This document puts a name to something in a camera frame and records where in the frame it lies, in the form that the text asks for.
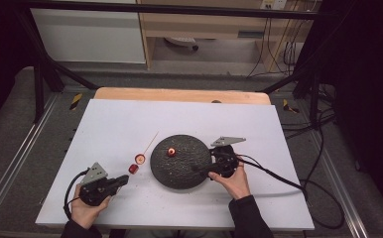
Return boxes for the light wooden table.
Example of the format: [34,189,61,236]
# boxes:
[93,86,272,106]

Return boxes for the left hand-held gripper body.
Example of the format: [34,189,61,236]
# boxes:
[78,162,119,207]

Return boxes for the thin bamboo skewer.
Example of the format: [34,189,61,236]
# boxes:
[109,131,161,202]

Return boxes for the hanging black cables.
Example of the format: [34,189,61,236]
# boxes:
[246,16,302,79]

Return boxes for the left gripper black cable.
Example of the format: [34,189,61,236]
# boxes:
[63,168,91,220]

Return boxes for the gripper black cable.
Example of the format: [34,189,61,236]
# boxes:
[235,152,346,230]
[63,168,91,220]

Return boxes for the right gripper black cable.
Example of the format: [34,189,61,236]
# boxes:
[235,152,346,230]

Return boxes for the bundle of black floor cables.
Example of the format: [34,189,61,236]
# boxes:
[280,83,338,141]

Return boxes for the person's left hand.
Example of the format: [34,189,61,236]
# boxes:
[70,183,112,230]

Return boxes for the white cabinet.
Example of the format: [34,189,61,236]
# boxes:
[30,8,147,64]

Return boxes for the black metal frame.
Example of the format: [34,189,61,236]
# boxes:
[14,0,326,128]

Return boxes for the aluminium floor rail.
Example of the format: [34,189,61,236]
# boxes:
[0,93,61,230]
[307,131,371,238]

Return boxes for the white chair base with caster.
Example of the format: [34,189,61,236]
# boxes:
[164,36,200,53]

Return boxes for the round black speckled plate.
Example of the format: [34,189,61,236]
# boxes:
[150,134,213,190]

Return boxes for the person's right hand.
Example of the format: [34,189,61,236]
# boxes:
[207,163,252,200]

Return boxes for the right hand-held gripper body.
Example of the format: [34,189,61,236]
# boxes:
[208,136,247,181]

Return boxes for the wooden desk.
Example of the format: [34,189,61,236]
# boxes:
[136,0,317,71]

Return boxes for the white wall socket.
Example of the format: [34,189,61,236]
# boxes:
[260,0,289,11]

